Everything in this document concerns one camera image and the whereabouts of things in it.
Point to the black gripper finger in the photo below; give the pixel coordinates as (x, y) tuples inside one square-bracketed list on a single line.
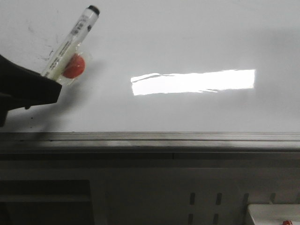
[(21, 87)]

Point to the red round magnet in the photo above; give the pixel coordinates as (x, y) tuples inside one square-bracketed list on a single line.
[(75, 67)]

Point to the white whiteboard marker pen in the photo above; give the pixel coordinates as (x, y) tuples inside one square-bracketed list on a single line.
[(69, 46)]

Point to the white whiteboard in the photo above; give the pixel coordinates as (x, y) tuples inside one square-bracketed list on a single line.
[(163, 65)]

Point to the white bin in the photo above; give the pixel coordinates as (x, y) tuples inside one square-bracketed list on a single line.
[(272, 214)]

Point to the small red object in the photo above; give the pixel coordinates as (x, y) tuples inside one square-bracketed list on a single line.
[(287, 222)]

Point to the metal whiteboard tray rail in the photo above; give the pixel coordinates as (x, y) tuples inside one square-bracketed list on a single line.
[(181, 145)]

